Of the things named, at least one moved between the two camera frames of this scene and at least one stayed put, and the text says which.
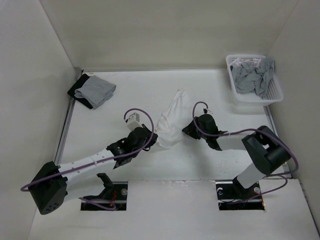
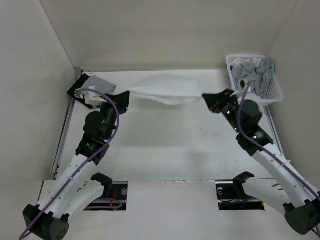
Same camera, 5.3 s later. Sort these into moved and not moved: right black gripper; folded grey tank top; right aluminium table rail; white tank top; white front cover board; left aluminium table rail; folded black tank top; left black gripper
Moved: white tank top; right black gripper; left black gripper
Not moved: left aluminium table rail; right aluminium table rail; white front cover board; folded grey tank top; folded black tank top
